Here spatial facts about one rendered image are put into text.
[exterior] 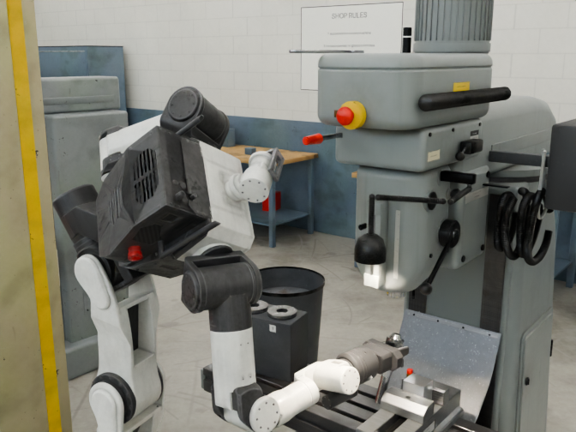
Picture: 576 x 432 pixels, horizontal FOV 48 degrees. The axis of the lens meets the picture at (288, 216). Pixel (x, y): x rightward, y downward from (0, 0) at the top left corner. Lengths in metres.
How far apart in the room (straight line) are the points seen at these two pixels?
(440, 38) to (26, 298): 2.04
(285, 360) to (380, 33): 4.88
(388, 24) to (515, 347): 4.76
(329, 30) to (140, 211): 5.60
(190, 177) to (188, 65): 6.84
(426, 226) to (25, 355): 2.01
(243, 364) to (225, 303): 0.13
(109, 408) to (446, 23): 1.29
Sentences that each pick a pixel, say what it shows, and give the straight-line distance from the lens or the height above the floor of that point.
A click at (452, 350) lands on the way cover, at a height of 1.01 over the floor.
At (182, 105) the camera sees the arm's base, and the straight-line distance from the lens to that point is 1.54.
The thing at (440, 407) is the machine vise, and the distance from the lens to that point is 1.80.
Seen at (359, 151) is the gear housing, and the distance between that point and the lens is 1.54.
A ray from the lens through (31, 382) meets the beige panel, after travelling 3.14.
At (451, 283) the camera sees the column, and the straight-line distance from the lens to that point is 2.06.
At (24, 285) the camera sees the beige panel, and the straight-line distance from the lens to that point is 2.97.
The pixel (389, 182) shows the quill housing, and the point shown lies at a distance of 1.55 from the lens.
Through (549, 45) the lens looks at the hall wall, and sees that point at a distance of 5.87.
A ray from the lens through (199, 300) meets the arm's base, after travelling 1.32.
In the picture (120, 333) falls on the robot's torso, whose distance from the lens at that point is 1.69.
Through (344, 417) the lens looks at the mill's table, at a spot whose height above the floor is 0.93.
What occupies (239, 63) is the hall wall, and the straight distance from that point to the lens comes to 7.61.
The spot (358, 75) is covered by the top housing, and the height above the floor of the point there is 1.84.
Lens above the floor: 1.88
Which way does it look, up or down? 14 degrees down
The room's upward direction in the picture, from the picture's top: straight up
